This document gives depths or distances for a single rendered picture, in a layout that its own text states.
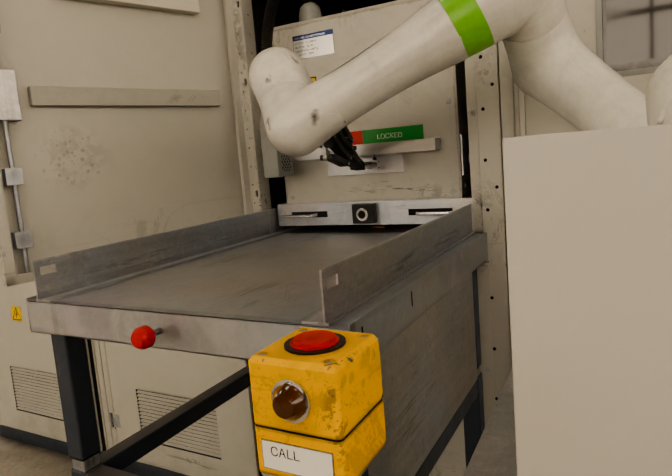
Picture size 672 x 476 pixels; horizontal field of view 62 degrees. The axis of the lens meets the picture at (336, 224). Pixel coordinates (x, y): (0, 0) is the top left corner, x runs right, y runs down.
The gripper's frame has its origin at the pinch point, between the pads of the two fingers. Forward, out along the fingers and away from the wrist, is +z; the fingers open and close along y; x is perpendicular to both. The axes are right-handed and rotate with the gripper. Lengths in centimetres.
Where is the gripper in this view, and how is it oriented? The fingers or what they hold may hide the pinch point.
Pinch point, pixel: (354, 161)
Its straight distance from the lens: 135.1
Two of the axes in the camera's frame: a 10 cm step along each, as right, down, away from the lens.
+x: 8.8, -0.1, -4.7
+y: -1.6, 9.3, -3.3
